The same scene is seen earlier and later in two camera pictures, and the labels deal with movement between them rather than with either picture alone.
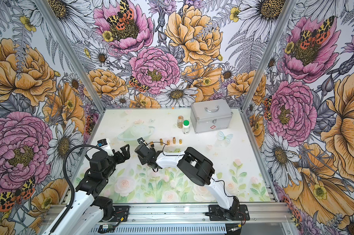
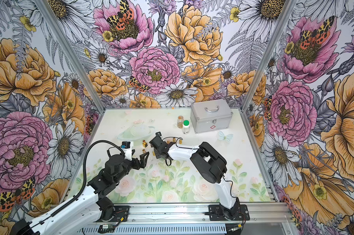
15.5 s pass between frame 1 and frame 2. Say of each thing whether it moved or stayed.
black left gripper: moved
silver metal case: stayed
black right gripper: moved
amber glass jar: stayed
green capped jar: stayed
